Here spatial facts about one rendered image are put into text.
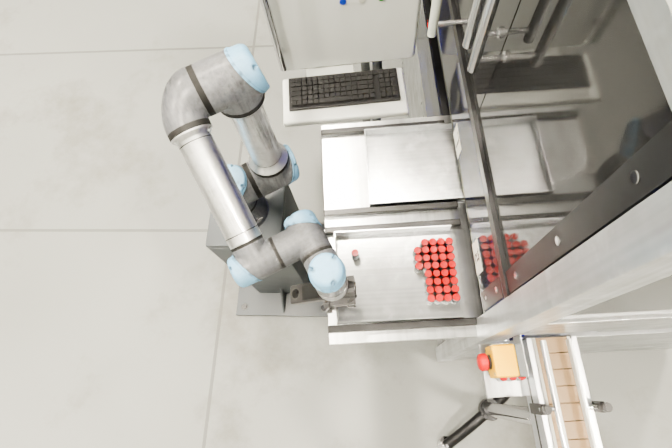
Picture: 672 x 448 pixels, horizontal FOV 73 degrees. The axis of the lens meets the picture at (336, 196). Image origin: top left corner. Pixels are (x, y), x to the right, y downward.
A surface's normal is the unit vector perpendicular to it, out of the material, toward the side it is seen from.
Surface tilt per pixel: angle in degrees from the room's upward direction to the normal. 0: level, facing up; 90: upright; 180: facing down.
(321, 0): 90
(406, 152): 0
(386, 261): 0
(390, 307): 0
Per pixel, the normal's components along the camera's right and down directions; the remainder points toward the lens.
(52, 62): -0.07, -0.40
